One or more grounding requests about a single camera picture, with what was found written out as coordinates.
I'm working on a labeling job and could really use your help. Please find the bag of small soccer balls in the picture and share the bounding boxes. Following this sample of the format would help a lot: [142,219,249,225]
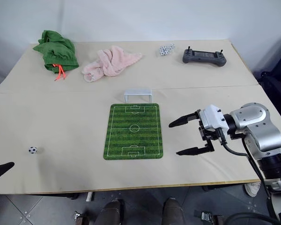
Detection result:
[159,43,177,57]

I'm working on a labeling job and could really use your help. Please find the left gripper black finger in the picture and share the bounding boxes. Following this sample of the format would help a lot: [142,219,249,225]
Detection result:
[0,161,15,182]

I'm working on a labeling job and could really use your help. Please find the grey remote controller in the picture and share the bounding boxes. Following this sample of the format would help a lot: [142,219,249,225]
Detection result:
[182,45,227,67]

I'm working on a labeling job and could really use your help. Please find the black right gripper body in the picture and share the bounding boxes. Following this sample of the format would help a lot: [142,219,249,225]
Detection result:
[197,109,226,144]

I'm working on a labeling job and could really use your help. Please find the green soccer field mat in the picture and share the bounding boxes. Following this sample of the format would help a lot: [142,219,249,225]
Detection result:
[103,103,165,161]

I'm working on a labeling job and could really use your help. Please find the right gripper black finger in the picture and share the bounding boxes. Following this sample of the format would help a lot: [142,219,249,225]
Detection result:
[176,139,215,157]
[168,111,200,128]

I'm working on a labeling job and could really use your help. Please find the green cloth shorts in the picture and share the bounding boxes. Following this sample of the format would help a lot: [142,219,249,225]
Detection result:
[32,30,80,82]

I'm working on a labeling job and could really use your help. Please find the pink towel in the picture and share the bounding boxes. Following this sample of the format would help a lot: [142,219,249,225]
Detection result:
[81,45,143,83]

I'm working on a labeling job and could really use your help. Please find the dark rounded shape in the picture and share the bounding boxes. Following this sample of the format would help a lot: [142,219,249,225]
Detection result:
[163,197,186,225]
[98,199,123,225]

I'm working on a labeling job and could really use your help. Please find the small white goal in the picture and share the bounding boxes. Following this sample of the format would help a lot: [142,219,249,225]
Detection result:
[123,88,153,103]

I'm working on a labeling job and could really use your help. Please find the black bag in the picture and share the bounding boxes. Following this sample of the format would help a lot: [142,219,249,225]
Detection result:
[252,34,281,132]

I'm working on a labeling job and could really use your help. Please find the white shoe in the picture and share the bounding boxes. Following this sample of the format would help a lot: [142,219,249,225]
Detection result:
[244,182,261,198]

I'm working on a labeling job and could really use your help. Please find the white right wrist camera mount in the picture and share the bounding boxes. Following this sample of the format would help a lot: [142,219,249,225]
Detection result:
[199,104,230,132]

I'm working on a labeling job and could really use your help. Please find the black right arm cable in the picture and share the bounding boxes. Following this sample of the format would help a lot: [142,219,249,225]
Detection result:
[219,134,276,213]

